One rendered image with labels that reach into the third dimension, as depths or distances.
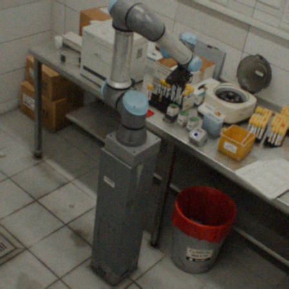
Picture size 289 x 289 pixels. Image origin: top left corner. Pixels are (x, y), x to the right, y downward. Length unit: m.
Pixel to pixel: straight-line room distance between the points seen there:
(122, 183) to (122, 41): 0.68
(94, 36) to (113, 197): 0.92
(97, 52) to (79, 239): 1.15
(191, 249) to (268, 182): 0.72
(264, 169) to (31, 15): 2.32
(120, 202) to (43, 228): 0.86
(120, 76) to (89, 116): 1.51
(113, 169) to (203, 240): 0.73
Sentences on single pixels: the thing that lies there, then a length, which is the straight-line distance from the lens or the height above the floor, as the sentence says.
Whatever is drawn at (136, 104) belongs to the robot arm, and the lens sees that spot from 2.21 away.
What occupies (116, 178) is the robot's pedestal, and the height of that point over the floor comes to 0.76.
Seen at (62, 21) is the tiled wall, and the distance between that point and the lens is 4.08.
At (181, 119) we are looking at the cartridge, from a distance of 2.64.
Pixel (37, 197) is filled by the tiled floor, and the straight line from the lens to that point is 3.43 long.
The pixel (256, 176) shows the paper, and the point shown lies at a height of 0.89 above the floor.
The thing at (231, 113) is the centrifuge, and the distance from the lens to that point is 2.72.
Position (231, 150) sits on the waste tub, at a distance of 2.50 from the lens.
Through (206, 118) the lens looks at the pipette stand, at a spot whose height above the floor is 0.96.
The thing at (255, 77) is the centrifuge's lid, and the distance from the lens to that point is 2.95.
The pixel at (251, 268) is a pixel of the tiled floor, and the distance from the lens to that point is 3.23.
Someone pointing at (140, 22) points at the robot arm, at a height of 1.55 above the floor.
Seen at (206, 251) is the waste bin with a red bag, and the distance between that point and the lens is 2.91.
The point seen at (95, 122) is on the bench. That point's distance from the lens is 3.69.
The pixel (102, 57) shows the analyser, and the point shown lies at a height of 1.06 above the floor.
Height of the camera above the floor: 2.32
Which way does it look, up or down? 36 degrees down
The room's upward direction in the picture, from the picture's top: 9 degrees clockwise
